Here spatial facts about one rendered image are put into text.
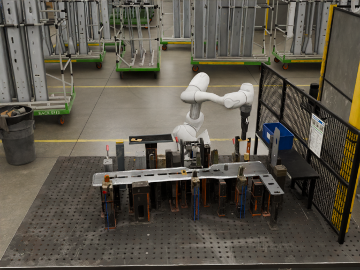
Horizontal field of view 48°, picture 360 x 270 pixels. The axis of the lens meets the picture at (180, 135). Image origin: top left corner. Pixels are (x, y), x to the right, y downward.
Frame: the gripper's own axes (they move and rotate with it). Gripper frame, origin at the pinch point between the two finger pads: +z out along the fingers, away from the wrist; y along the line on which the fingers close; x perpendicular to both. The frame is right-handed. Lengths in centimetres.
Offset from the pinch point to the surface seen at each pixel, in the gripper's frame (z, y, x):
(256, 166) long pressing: 29.1, -0.6, 13.1
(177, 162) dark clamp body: 28, -16, -50
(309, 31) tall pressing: 43, -687, 379
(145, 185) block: 26, 20, -78
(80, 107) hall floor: 130, -451, -169
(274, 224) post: 57, 39, 16
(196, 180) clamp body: 25, 21, -41
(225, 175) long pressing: 29.1, 10.1, -15.5
